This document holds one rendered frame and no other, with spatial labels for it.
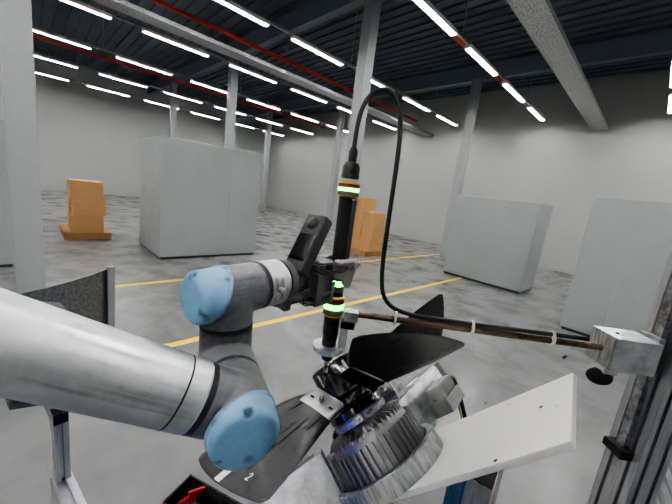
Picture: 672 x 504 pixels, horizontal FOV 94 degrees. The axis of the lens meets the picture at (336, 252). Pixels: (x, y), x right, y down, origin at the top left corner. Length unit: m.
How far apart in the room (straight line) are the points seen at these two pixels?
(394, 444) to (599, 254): 5.38
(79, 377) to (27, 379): 0.03
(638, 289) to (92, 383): 5.91
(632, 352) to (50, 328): 0.92
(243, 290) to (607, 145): 12.67
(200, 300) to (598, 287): 5.81
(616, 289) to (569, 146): 7.74
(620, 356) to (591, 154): 12.11
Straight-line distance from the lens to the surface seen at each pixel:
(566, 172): 12.90
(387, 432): 0.80
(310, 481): 0.86
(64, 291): 2.45
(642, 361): 0.91
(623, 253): 5.93
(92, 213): 8.59
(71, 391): 0.35
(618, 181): 12.69
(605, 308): 6.04
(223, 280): 0.44
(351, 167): 0.64
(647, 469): 1.06
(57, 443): 1.14
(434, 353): 0.67
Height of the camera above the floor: 1.67
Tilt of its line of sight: 11 degrees down
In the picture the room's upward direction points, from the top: 7 degrees clockwise
